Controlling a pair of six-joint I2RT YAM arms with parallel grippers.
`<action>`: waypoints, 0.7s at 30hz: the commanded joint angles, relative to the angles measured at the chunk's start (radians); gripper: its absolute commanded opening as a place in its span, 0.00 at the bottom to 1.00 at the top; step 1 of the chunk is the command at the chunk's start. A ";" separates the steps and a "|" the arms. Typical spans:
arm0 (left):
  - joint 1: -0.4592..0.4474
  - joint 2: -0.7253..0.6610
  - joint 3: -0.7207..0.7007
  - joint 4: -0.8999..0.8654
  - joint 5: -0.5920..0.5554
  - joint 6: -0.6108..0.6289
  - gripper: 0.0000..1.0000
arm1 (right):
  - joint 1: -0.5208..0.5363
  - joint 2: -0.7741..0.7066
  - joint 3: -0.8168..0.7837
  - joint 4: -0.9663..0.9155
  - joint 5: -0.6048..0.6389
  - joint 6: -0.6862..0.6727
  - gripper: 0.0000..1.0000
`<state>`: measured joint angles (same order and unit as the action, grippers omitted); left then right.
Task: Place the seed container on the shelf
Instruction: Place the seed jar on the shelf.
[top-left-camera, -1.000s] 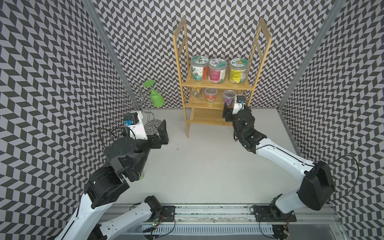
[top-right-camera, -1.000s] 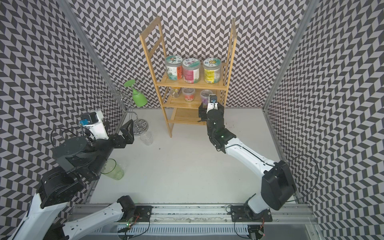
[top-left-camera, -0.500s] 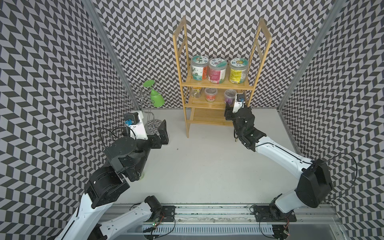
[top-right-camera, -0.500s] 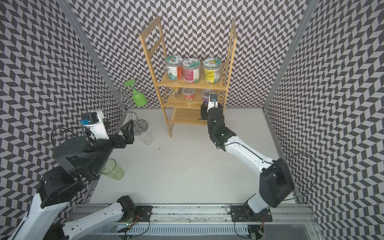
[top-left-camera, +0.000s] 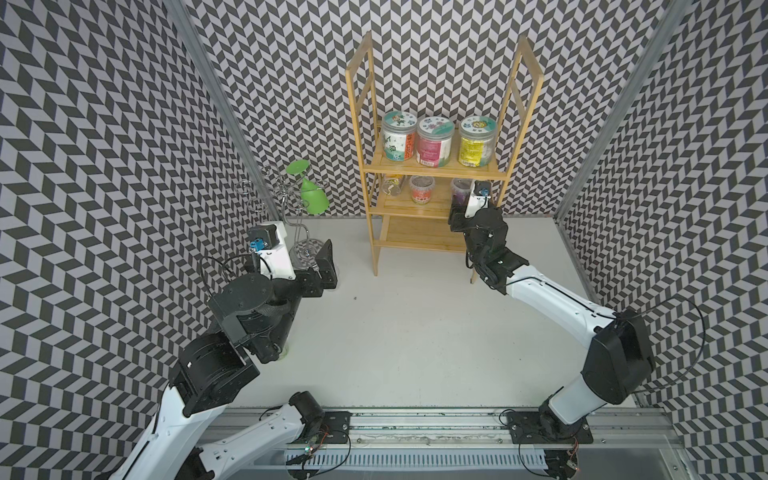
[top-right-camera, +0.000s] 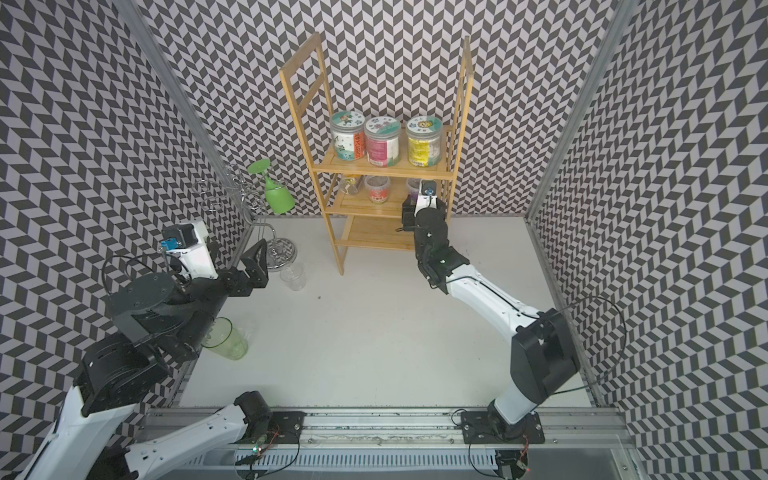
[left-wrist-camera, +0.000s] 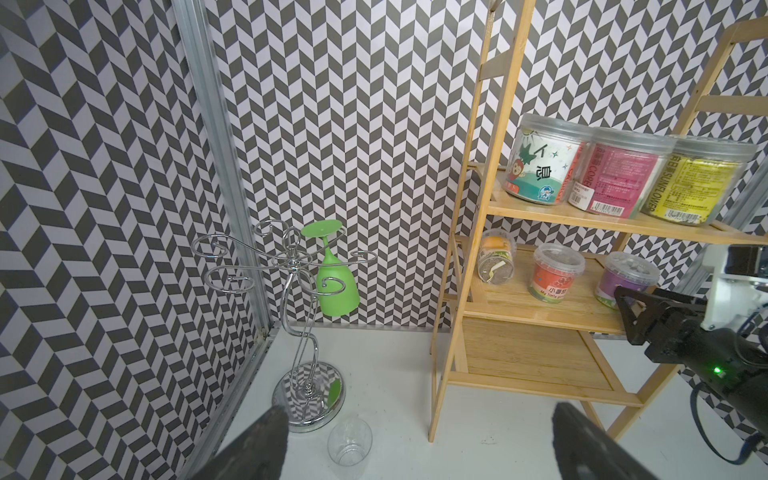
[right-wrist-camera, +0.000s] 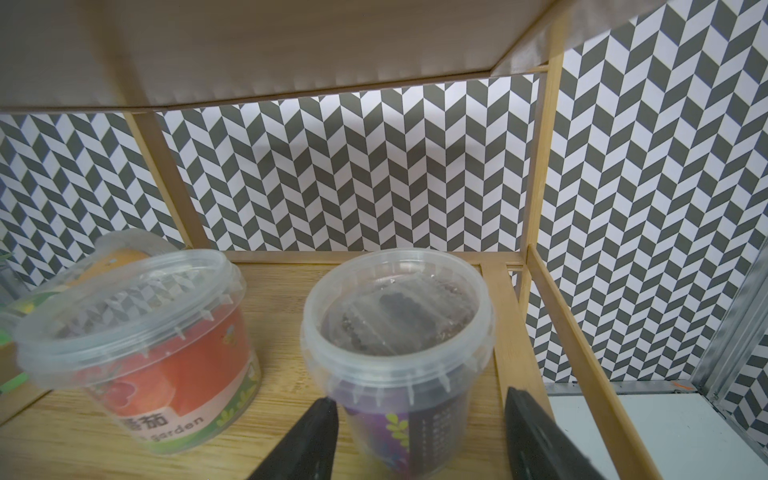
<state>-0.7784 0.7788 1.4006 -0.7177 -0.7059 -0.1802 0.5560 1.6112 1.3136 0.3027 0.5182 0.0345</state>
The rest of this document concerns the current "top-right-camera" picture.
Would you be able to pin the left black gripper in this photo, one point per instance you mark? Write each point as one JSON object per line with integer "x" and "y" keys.
{"x": 258, "y": 273}

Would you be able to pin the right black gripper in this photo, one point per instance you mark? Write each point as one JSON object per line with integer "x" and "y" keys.
{"x": 408, "y": 218}

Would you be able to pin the small clear tub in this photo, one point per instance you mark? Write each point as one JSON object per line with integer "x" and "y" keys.
{"x": 378, "y": 188}
{"x": 351, "y": 184}
{"x": 413, "y": 187}

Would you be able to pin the yellow label seed jar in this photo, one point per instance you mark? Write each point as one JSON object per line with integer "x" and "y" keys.
{"x": 424, "y": 135}

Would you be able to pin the flower seed jar pink label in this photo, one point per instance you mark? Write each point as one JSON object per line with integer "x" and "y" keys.
{"x": 382, "y": 135}

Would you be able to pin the carrot seed jar red label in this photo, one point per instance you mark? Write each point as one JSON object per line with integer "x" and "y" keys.
{"x": 348, "y": 136}

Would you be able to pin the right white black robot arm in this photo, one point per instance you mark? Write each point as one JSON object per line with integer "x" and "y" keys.
{"x": 543, "y": 354}

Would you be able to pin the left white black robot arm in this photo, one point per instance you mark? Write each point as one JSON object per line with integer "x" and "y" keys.
{"x": 157, "y": 318}

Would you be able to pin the bamboo three-tier shelf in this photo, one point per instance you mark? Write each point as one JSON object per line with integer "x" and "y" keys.
{"x": 352, "y": 221}

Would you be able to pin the clear glass cup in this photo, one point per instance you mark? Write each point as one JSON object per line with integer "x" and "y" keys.
{"x": 294, "y": 276}

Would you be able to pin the green translucent plastic cup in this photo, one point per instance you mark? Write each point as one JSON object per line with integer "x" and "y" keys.
{"x": 224, "y": 339}

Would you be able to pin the green plastic goblet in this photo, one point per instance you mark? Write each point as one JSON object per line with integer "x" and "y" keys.
{"x": 279, "y": 199}

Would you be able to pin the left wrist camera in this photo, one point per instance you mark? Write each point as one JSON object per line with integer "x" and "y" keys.
{"x": 189, "y": 242}

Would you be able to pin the chrome wire glass rack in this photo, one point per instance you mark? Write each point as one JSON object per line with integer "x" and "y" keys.
{"x": 246, "y": 194}

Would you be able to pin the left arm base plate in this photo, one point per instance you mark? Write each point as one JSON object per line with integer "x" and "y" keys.
{"x": 276, "y": 428}

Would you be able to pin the aluminium front rail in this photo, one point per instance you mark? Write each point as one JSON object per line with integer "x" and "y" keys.
{"x": 445, "y": 427}

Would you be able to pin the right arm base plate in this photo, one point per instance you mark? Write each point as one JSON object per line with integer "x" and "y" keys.
{"x": 483, "y": 427}

